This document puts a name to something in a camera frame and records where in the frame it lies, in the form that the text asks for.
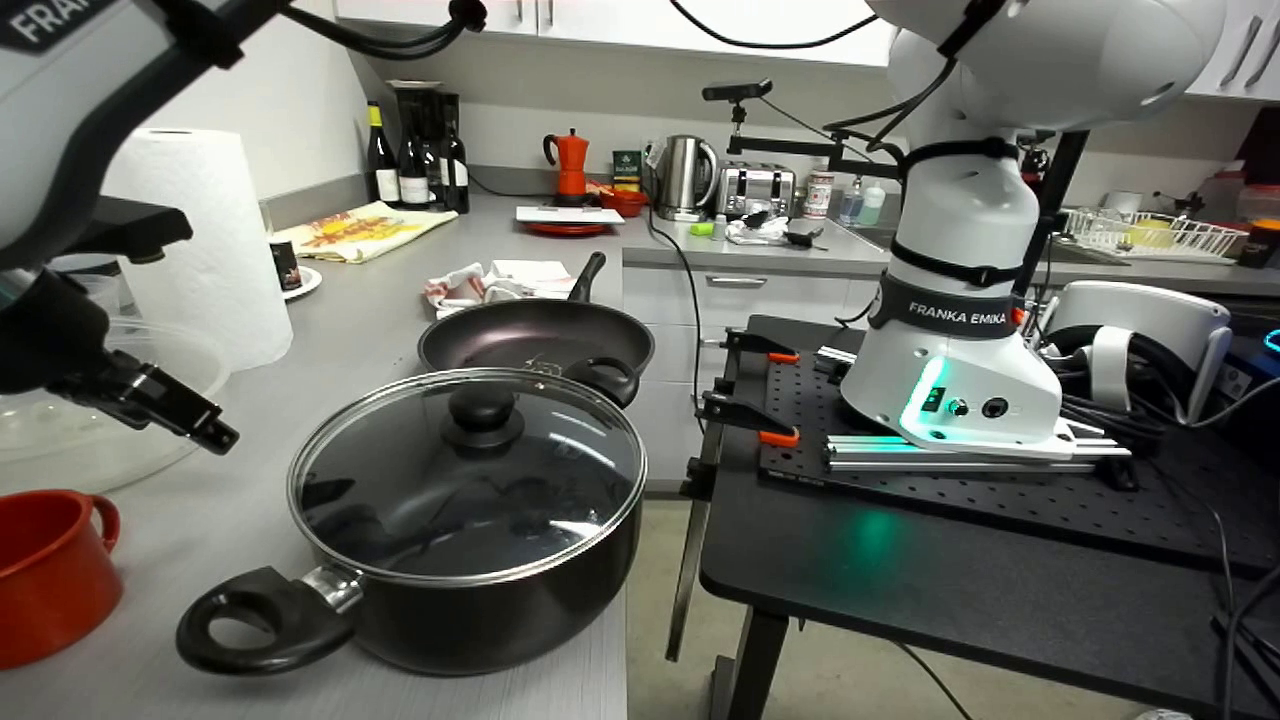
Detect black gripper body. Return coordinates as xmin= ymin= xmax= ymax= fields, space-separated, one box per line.
xmin=0 ymin=263 xmax=123 ymax=399

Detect red cup with handle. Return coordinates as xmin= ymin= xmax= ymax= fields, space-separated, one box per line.
xmin=0 ymin=484 xmax=128 ymax=672

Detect clear plastic bowl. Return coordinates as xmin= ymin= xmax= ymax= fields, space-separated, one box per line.
xmin=0 ymin=316 xmax=231 ymax=499

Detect white paper towel roll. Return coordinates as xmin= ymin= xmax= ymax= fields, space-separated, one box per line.
xmin=105 ymin=125 xmax=295 ymax=377

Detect small dark jar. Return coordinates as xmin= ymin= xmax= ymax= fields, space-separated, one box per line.
xmin=266 ymin=236 xmax=304 ymax=297

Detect small white saucer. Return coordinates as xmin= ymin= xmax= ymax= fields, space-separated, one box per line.
xmin=276 ymin=263 xmax=323 ymax=310

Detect yellow patterned cloth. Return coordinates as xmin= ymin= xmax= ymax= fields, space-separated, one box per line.
xmin=270 ymin=201 xmax=459 ymax=268

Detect glass pot lid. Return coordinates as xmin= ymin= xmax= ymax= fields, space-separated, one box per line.
xmin=287 ymin=370 xmax=650 ymax=593

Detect dark wine bottle white label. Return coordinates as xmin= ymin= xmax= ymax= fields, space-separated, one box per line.
xmin=364 ymin=99 xmax=403 ymax=209

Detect dark frying pan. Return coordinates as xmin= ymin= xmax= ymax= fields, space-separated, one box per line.
xmin=412 ymin=247 xmax=658 ymax=389

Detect white red-striped dish towel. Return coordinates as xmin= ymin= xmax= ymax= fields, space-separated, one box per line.
xmin=419 ymin=255 xmax=579 ymax=322

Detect black coffee machine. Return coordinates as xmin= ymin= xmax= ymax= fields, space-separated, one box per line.
xmin=387 ymin=75 xmax=465 ymax=204

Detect black cooking pot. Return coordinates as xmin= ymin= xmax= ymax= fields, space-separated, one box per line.
xmin=172 ymin=357 xmax=650 ymax=683

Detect red plate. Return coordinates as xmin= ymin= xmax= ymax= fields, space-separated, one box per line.
xmin=514 ymin=217 xmax=621 ymax=244

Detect flat white box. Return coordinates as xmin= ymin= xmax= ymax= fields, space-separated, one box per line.
xmin=512 ymin=201 xmax=627 ymax=230

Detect red moka pot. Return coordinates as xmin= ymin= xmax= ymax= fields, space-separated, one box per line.
xmin=539 ymin=128 xmax=595 ymax=209

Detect steel electric kettle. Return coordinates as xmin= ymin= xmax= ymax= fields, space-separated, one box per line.
xmin=649 ymin=132 xmax=722 ymax=223

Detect black clamp with orange tip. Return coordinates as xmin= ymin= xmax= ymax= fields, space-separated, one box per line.
xmin=716 ymin=324 xmax=806 ymax=374
xmin=701 ymin=389 xmax=806 ymax=455

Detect silver toaster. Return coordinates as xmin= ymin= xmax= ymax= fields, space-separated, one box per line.
xmin=719 ymin=158 xmax=800 ymax=223

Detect clear plastic bottle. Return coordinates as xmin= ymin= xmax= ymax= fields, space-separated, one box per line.
xmin=851 ymin=173 xmax=890 ymax=232
xmin=800 ymin=169 xmax=838 ymax=223

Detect aluminium rails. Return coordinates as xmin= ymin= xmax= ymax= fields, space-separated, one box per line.
xmin=821 ymin=427 xmax=1134 ymax=478

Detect black table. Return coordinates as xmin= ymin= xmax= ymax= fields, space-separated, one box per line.
xmin=658 ymin=314 xmax=1280 ymax=720

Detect black perforated mounting board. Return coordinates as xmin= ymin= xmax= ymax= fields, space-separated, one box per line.
xmin=751 ymin=316 xmax=1280 ymax=574

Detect white VR headset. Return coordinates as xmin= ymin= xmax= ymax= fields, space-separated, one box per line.
xmin=1034 ymin=275 xmax=1234 ymax=427

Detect dish rack with dishes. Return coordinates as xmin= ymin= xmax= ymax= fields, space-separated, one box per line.
xmin=1062 ymin=195 xmax=1251 ymax=263

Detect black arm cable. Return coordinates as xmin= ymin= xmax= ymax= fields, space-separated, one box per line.
xmin=270 ymin=0 xmax=492 ymax=63

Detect white wall cabinets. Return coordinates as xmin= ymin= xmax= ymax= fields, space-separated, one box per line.
xmin=333 ymin=0 xmax=1280 ymax=104

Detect black stand camera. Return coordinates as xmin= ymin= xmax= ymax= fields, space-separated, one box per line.
xmin=701 ymin=75 xmax=776 ymax=110

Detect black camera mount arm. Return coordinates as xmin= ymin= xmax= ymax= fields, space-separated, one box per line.
xmin=722 ymin=95 xmax=914 ymax=183

